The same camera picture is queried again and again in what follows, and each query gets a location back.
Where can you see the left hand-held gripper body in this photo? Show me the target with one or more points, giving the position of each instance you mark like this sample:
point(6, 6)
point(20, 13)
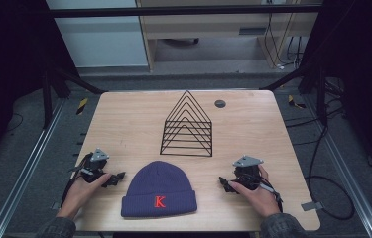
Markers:
point(93, 165)

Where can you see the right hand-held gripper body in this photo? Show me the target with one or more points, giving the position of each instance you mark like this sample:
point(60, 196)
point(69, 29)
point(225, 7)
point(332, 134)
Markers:
point(247, 173)

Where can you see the purple knit beanie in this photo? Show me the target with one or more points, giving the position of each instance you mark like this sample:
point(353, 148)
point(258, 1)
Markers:
point(159, 190)

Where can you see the person's right hand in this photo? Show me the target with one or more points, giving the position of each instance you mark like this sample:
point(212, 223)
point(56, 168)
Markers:
point(259, 195)

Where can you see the person's left hand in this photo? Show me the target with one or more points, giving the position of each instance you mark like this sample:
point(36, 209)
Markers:
point(81, 194)

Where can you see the yellow black striped tape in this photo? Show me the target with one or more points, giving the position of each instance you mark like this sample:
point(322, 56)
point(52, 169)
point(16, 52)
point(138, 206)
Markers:
point(82, 106)
point(295, 102)

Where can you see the grey tape piece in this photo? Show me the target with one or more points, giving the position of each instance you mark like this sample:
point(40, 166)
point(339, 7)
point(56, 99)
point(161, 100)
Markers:
point(311, 206)

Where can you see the grey round table grommet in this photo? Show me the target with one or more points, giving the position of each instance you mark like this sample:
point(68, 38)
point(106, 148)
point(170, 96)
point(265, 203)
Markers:
point(220, 103)

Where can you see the black metal stand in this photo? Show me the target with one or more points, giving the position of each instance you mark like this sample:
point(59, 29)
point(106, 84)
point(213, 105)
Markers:
point(58, 82)
point(309, 86)

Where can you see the white cabinet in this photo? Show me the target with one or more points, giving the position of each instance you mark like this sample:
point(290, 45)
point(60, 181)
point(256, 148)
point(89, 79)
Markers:
point(100, 36)

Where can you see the wooden desk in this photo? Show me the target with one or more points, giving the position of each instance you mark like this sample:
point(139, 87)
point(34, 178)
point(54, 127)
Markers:
point(206, 29)

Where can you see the black horizontal bar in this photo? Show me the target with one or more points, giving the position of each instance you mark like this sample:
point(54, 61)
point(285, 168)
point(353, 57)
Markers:
point(183, 10)

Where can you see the aluminium rail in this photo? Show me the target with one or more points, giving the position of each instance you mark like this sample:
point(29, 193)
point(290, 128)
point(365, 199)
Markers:
point(348, 168)
point(24, 168)

